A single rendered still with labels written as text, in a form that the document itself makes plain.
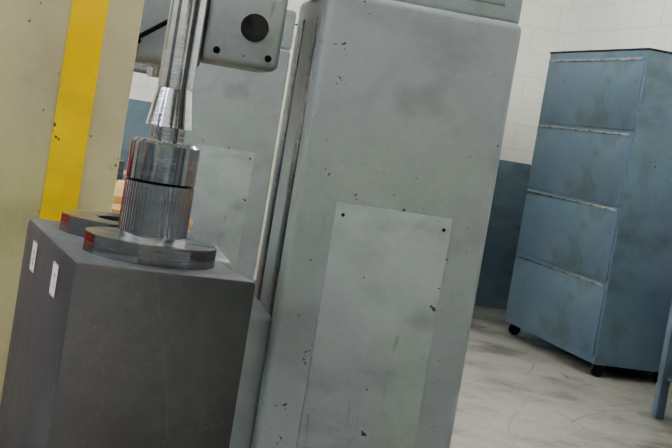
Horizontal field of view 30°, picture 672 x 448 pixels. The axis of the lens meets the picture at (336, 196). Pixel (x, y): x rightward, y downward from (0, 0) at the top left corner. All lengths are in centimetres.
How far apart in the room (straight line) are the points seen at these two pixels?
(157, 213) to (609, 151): 715
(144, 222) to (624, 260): 698
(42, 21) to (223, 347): 143
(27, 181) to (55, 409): 141
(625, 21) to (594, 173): 185
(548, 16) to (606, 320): 342
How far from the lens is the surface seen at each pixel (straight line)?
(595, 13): 1004
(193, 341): 82
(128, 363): 81
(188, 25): 85
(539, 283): 855
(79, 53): 220
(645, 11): 934
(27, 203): 221
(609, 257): 773
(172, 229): 84
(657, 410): 688
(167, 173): 83
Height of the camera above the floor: 122
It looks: 3 degrees down
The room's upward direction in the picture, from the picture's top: 9 degrees clockwise
